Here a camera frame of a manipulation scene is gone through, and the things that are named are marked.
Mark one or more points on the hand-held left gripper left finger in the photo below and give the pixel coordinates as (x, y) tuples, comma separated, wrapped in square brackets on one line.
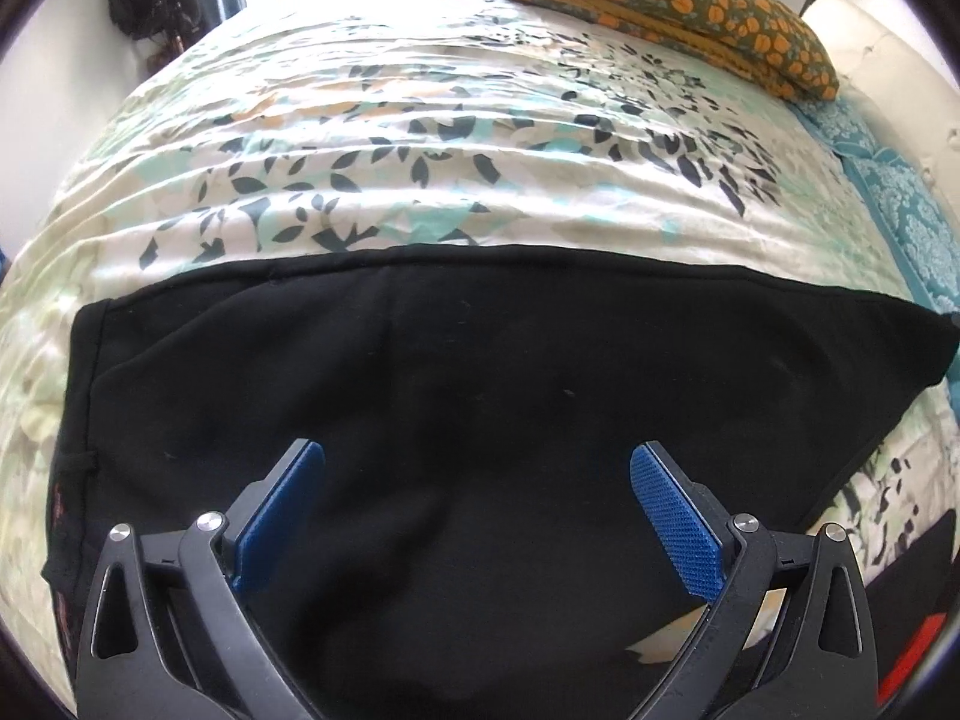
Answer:
[(281, 517)]

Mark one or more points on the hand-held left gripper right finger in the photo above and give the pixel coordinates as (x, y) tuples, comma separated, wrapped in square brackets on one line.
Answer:
[(675, 532)]

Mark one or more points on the black pants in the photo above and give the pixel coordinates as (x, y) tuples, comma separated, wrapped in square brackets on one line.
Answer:
[(450, 390)]

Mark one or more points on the teal patterned pillow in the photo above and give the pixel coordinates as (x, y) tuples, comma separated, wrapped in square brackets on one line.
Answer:
[(900, 202)]

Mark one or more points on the floral leaf print bedspread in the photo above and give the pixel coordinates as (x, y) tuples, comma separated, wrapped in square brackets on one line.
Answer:
[(375, 127)]

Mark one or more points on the cream padded headboard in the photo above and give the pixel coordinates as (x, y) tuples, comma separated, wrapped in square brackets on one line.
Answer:
[(885, 52)]

